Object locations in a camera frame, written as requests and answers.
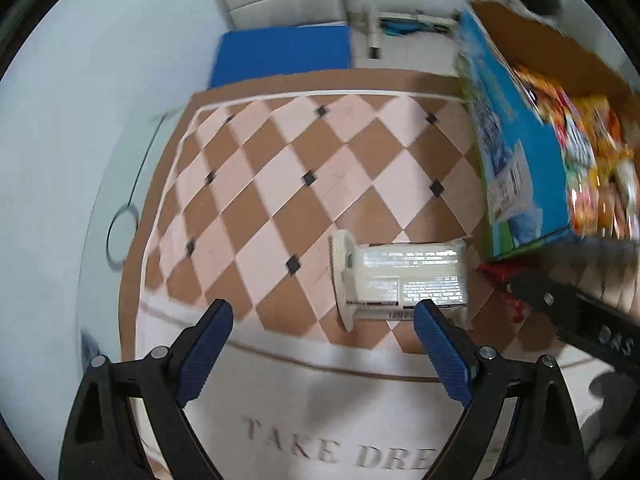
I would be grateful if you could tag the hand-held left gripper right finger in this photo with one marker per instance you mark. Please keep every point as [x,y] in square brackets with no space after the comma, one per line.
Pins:
[445,355]

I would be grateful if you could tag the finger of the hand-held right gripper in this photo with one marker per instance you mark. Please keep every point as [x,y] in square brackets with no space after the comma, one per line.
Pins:
[547,302]

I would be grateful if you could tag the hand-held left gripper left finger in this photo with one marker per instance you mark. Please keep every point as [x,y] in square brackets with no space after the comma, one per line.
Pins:
[205,355]

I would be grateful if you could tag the red triangular snack packet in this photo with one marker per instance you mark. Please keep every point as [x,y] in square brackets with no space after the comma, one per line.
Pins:
[500,272]

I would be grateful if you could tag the white snack packet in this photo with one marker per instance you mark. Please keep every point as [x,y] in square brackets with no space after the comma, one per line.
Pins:
[400,270]

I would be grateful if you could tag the heap of colourful snack packets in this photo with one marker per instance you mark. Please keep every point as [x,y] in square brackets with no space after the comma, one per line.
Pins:
[585,145]

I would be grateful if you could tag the blue milk carton box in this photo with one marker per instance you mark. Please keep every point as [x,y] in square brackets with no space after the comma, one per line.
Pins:
[505,125]

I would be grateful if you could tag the checkered printed table mat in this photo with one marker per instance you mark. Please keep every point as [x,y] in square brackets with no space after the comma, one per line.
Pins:
[280,170]

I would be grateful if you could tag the blue cushion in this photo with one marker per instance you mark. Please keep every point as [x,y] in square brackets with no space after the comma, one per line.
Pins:
[280,55]

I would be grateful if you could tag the teal object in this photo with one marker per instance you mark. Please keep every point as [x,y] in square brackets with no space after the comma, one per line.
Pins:
[410,25]

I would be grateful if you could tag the white chair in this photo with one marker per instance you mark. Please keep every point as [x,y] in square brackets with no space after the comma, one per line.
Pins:
[280,0]

